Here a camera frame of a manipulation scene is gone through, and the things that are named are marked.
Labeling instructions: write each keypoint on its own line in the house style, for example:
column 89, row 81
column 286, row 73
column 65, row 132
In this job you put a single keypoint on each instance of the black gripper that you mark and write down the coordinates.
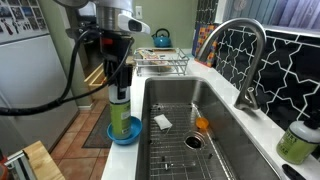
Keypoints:
column 115, row 49

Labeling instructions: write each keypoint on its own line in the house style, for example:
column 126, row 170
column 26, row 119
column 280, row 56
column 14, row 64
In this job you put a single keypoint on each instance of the green soap bottle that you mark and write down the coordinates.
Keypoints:
column 120, row 109
column 300, row 139

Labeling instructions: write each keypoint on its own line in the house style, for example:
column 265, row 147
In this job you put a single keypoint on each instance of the blue bowl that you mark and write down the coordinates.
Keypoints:
column 130, row 134

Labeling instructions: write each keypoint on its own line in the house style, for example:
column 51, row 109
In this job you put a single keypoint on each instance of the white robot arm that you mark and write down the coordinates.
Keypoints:
column 114, row 25

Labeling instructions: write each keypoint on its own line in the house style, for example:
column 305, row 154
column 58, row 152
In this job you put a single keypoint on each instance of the green soap bottle by window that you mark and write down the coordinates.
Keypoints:
column 300, row 139

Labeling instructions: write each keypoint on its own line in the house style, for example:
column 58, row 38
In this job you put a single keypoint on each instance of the metal dish rack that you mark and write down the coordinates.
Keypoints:
column 160, row 61

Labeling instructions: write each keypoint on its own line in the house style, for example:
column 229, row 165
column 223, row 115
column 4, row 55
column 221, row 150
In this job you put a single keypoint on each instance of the open wooden drawer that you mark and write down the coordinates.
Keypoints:
column 96, row 78

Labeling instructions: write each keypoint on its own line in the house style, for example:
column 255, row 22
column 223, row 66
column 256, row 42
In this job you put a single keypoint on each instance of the blue tea kettle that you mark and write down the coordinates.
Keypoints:
column 162, row 41

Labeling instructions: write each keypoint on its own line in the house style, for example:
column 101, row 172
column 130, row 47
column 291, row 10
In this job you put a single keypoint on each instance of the white cloth in sink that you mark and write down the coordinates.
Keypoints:
column 162, row 122

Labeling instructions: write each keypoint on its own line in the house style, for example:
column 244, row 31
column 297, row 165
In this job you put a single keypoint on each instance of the white refrigerator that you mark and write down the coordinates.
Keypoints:
column 31, row 75

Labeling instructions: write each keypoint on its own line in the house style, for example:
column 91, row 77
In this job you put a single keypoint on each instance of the stainless steel sink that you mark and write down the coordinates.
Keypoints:
column 243, row 157

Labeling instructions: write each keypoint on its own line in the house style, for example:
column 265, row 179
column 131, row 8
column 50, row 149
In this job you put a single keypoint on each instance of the orange sink stopper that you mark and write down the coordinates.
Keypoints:
column 202, row 123

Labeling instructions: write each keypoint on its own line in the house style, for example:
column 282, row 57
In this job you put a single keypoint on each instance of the wall light switch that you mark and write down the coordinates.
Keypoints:
column 138, row 11

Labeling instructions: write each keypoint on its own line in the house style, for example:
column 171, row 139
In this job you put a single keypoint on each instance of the wire sink grid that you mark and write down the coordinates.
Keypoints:
column 184, row 151

